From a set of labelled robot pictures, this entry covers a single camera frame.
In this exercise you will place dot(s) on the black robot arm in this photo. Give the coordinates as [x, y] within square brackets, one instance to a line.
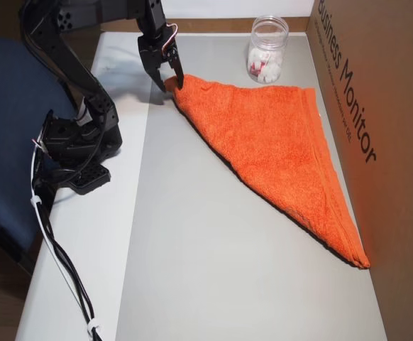
[68, 64]

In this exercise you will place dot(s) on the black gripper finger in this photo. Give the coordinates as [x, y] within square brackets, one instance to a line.
[158, 80]
[177, 67]

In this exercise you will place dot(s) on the brown cardboard monitor box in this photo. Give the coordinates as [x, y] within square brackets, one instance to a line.
[398, 106]

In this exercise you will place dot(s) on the blue office chair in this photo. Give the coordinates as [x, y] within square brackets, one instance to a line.
[8, 124]

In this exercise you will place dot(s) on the orange terry towel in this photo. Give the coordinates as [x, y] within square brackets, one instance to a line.
[281, 142]

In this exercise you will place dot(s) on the grey desk mat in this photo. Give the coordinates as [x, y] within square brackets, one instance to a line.
[210, 266]

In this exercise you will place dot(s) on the clear jar with white cubes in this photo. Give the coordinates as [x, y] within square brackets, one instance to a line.
[267, 67]

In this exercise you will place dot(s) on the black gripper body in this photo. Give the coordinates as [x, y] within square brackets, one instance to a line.
[152, 59]

